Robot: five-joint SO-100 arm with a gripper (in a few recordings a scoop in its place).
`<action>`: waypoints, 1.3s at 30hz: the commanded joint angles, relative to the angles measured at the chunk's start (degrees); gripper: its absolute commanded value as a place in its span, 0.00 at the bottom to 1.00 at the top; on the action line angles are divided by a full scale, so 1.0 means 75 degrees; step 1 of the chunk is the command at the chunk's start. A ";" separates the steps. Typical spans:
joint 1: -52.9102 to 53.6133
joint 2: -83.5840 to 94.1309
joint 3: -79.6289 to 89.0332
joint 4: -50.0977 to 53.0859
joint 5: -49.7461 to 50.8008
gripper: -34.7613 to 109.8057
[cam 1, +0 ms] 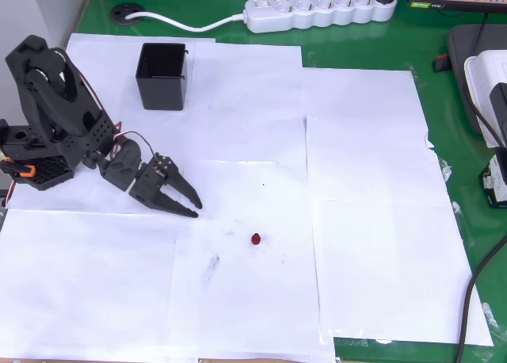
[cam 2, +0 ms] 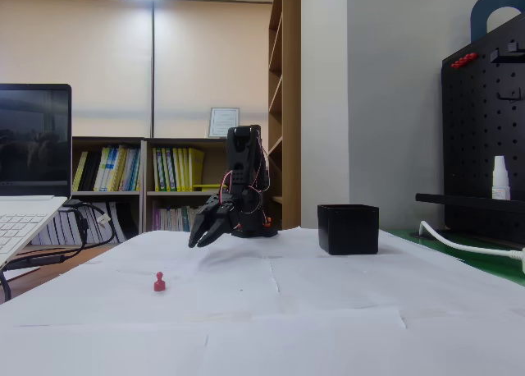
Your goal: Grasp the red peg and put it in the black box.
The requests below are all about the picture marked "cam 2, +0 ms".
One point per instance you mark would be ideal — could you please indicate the white paper sheet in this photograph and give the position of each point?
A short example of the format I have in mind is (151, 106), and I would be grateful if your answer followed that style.
(102, 351)
(307, 347)
(205, 302)
(471, 343)
(369, 285)
(164, 248)

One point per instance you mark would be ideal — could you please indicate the blue arch-shaped board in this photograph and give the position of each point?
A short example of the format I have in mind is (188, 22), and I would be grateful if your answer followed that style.
(480, 10)

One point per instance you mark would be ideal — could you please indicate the leaning yellow book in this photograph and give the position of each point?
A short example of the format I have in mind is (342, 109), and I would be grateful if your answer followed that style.
(80, 172)

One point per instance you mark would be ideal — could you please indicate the low wooden bookshelf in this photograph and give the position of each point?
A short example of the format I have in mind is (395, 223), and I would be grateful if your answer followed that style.
(213, 162)
(106, 140)

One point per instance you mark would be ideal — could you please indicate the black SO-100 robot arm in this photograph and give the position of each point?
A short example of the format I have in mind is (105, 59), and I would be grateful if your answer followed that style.
(244, 154)

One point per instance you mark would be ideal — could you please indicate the orange table clamp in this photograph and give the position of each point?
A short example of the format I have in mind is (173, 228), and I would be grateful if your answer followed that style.
(267, 221)

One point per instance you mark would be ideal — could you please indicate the black pegboard stand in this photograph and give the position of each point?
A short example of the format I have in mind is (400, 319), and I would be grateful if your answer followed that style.
(471, 146)

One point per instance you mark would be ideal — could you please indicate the black square box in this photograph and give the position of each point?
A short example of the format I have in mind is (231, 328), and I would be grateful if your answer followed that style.
(348, 232)

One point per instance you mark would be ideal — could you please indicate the framed certificate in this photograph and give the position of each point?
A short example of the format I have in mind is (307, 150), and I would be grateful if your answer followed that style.
(221, 119)

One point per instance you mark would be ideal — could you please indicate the flat lying yellow book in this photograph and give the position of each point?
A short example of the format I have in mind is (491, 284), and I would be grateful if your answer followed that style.
(209, 186)

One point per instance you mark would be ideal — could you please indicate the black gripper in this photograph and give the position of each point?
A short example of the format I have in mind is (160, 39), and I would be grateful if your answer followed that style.
(212, 217)

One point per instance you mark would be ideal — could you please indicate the small white bottle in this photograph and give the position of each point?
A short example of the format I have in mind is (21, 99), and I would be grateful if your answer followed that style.
(500, 179)

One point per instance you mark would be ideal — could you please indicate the black pegboard hook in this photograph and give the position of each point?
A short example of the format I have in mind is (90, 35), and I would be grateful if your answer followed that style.
(510, 96)
(508, 53)

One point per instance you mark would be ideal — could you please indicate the thick yellow binder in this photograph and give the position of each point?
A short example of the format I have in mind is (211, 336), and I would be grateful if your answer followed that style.
(197, 168)

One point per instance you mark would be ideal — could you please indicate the white laptop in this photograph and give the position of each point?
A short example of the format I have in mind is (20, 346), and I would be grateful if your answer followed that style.
(33, 146)

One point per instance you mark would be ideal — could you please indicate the tall wooden bookshelf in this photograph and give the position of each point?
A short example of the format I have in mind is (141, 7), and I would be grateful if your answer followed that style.
(291, 105)

